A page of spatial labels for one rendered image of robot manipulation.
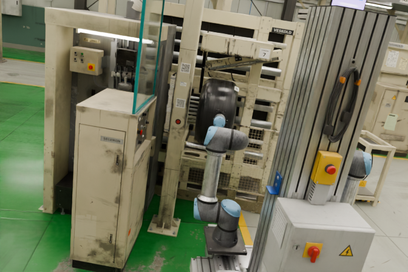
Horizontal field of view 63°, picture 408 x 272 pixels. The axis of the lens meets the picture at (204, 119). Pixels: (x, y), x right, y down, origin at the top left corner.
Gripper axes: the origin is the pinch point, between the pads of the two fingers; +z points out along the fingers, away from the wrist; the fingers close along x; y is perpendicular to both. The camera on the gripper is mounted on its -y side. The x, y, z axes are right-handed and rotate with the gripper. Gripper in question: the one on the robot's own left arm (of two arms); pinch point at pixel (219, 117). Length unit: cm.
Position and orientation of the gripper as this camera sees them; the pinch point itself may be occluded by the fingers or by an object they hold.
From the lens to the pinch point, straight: 249.9
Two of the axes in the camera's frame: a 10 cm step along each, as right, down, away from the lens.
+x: -9.9, -1.7, 0.3
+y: 1.6, -9.7, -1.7
